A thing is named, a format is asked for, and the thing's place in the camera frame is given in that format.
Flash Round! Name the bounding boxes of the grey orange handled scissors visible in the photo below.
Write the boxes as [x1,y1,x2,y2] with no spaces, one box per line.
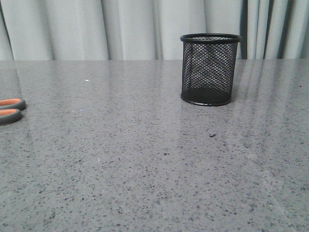
[0,98,26,126]

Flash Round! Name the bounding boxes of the black mesh pen bucket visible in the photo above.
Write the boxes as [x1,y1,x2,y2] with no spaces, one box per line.
[180,33,242,106]

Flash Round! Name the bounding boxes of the light grey curtain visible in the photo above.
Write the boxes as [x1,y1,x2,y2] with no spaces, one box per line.
[0,0,309,60]

